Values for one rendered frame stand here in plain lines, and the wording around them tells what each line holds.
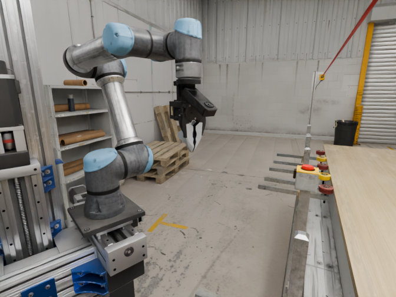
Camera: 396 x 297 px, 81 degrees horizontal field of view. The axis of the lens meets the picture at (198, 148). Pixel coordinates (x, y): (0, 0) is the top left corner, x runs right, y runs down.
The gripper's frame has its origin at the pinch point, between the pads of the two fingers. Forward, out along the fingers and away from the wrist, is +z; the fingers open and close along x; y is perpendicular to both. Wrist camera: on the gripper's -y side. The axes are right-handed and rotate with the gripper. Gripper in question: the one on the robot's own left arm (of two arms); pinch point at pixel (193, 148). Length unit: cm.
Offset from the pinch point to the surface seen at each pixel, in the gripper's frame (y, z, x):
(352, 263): -35, 42, -43
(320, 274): -20, 70, -64
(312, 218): 6, 70, -113
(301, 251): -30.6, 23.4, -10.6
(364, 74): 158, -65, -762
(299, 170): -18.2, 9.6, -32.1
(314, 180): -22.7, 12.1, -33.6
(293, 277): -29.5, 32.0, -10.2
